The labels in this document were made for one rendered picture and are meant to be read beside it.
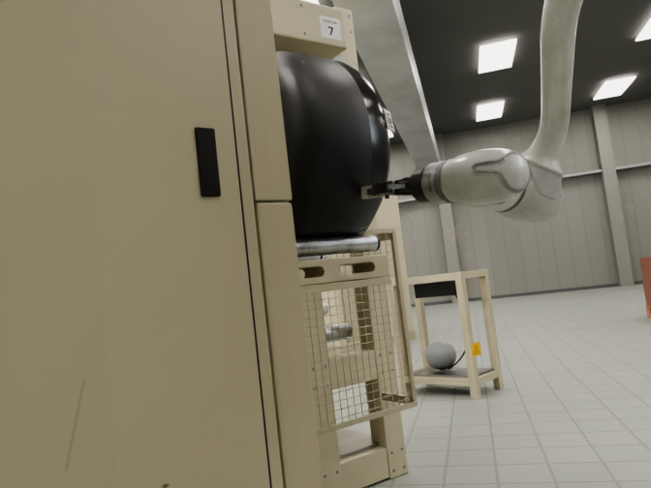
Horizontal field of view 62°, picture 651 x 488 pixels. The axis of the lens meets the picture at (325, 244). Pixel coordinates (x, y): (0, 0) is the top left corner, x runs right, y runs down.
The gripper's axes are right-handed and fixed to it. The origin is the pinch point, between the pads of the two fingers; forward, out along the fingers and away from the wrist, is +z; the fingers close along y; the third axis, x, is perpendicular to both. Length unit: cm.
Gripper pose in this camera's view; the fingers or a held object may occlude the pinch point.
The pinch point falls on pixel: (372, 192)
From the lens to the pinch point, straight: 131.7
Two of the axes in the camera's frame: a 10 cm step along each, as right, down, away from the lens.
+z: -5.7, 0.1, 8.2
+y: -8.2, 0.5, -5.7
